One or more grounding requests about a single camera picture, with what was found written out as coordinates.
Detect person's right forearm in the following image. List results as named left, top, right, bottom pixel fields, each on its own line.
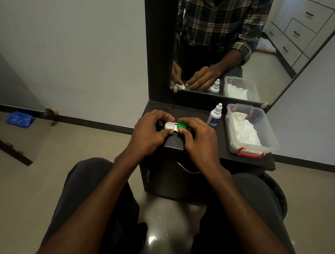
left=198, top=166, right=289, bottom=254

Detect white dropper bottle blue label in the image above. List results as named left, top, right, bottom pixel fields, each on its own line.
left=206, top=103, right=223, bottom=129

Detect black round stool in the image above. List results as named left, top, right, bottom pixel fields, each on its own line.
left=258, top=172, right=288, bottom=221

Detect black bar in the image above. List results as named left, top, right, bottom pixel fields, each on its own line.
left=0, top=140, right=33, bottom=166

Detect person's left hand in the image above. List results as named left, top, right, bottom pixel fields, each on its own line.
left=125, top=109, right=176, bottom=160

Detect dark grey trousers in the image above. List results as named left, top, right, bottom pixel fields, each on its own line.
left=39, top=157, right=296, bottom=254

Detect person's left forearm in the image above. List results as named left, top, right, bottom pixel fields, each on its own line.
left=37, top=150, right=143, bottom=254

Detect black dresser cabinet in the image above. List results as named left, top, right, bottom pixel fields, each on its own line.
left=139, top=100, right=277, bottom=205

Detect silver cabinet handle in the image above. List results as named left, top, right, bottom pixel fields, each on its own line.
left=175, top=161, right=200, bottom=174

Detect clear plastic box red latches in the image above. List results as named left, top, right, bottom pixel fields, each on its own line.
left=225, top=103, right=280, bottom=159

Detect lens case white green caps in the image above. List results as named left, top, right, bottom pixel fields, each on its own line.
left=164, top=121, right=190, bottom=135

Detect person's right hand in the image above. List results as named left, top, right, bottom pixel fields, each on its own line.
left=178, top=117, right=223, bottom=174

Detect white tissues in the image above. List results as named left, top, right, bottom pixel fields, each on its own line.
left=231, top=112, right=262, bottom=147

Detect blue crumpled bag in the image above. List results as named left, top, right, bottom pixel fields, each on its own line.
left=6, top=111, right=36, bottom=129

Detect metal door stopper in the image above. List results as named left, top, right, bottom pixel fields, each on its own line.
left=43, top=106, right=59, bottom=126

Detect black framed mirror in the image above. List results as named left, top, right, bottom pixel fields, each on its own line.
left=144, top=0, right=335, bottom=113

